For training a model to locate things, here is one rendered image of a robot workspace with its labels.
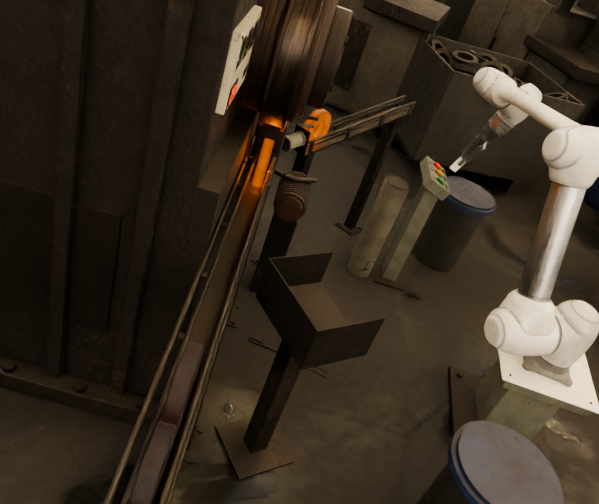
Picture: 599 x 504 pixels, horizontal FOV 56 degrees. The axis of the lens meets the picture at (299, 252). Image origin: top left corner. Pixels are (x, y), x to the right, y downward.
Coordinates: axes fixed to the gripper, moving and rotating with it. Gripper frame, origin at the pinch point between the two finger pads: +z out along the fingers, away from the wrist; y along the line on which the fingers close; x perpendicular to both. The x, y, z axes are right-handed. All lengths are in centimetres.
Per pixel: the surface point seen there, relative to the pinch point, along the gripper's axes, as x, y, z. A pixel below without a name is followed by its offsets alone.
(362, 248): -3, 2, 58
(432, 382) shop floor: 38, 58, 61
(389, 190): -14.3, 1.7, 27.2
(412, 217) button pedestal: 4.6, -2.4, 32.5
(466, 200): 29.0, -27.0, 18.2
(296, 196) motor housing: -53, 37, 38
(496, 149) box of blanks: 76, -146, 14
